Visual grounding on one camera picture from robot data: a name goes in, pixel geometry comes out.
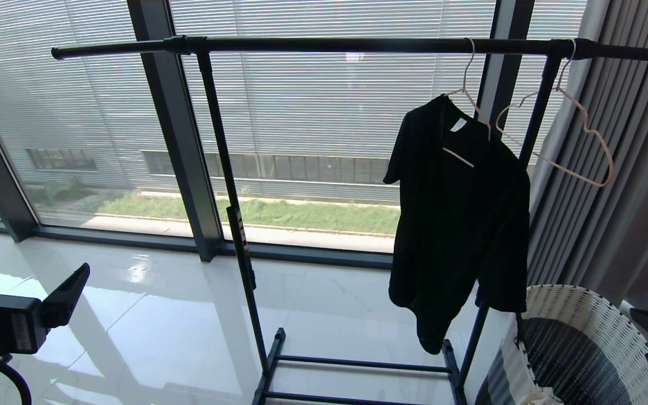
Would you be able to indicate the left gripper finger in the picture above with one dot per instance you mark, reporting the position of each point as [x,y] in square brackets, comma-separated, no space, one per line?
[65,304]

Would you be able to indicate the pink clothes hanger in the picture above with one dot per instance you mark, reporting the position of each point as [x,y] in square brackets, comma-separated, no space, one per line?
[612,166]
[458,157]

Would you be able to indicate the black short-sleeved shirt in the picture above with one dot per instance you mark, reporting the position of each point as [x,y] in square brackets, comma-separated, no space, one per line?
[453,236]

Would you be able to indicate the white laundry basket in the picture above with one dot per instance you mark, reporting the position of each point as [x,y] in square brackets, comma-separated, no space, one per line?
[611,320]

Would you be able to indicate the black clothes rack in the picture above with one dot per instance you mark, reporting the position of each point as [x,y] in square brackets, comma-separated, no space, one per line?
[329,45]

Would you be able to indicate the beige curtain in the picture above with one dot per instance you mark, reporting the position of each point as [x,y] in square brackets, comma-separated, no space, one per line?
[639,169]

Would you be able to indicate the window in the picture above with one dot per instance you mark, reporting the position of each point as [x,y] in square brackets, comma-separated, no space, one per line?
[76,112]

